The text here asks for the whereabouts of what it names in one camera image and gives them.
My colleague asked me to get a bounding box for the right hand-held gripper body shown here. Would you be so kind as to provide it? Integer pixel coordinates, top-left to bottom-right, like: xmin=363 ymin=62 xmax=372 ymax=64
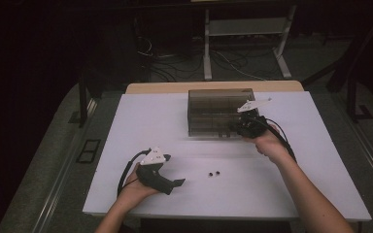
xmin=237 ymin=97 xmax=272 ymax=140

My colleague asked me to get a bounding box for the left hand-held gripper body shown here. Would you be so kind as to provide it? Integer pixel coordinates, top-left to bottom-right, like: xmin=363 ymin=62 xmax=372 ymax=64
xmin=135 ymin=146 xmax=176 ymax=196

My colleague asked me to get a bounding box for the smoky transparent drawer box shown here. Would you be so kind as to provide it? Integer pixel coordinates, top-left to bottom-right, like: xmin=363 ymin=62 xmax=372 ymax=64
xmin=187 ymin=88 xmax=256 ymax=141

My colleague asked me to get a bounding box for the person's left hand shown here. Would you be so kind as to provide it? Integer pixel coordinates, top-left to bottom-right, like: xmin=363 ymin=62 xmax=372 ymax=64
xmin=118 ymin=163 xmax=159 ymax=212

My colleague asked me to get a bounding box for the person's right hand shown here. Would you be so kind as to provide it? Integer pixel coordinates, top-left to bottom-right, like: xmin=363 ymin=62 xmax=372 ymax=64
xmin=242 ymin=124 xmax=292 ymax=164

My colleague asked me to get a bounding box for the white table board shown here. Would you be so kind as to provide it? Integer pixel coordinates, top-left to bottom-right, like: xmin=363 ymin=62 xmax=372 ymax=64
xmin=82 ymin=90 xmax=372 ymax=222

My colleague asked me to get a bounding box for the wooden table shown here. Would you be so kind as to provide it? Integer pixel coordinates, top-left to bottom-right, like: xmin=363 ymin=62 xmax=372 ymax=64
xmin=124 ymin=80 xmax=305 ymax=95

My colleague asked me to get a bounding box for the white metal stand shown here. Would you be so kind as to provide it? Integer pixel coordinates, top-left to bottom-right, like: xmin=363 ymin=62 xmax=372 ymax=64
xmin=203 ymin=4 xmax=297 ymax=82

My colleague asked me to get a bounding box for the black metal stand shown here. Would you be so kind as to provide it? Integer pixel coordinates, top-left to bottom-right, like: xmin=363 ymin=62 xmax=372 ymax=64
xmin=300 ymin=9 xmax=373 ymax=124
xmin=77 ymin=72 xmax=104 ymax=129

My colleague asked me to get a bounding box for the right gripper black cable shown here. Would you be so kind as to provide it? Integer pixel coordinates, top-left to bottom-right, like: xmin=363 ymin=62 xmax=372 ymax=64
xmin=255 ymin=116 xmax=297 ymax=163

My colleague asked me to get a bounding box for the tangle of floor cables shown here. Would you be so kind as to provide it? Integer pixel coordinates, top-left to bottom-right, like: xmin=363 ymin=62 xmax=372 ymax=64
xmin=135 ymin=34 xmax=283 ymax=83

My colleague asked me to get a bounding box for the metal floor rail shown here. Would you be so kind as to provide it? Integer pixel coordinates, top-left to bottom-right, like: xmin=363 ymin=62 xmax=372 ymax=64
xmin=344 ymin=119 xmax=373 ymax=195
xmin=32 ymin=96 xmax=100 ymax=233

